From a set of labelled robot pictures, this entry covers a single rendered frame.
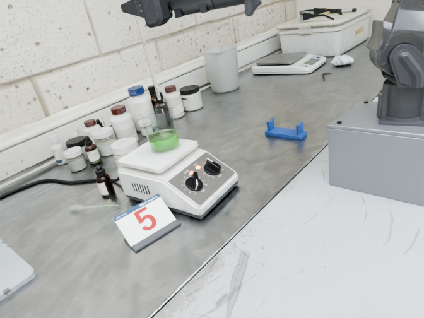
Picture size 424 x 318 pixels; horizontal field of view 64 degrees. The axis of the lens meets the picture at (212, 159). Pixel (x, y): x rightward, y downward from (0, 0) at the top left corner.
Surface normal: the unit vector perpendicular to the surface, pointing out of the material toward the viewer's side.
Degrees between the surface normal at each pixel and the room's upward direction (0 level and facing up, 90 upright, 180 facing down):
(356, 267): 0
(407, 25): 56
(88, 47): 90
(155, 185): 90
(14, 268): 0
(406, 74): 86
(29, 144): 90
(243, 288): 0
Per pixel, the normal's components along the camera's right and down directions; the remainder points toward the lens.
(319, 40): -0.65, 0.49
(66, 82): 0.75, 0.17
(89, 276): -0.18, -0.88
